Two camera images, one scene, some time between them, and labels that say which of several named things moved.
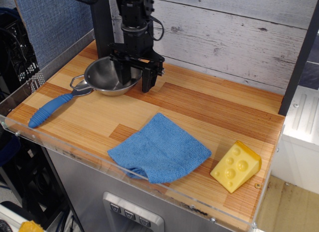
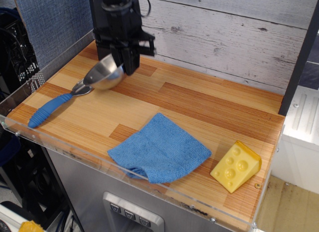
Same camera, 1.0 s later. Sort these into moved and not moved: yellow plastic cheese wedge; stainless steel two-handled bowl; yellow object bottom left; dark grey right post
Moved: stainless steel two-handled bowl
Not moved: dark grey right post; yellow object bottom left; yellow plastic cheese wedge
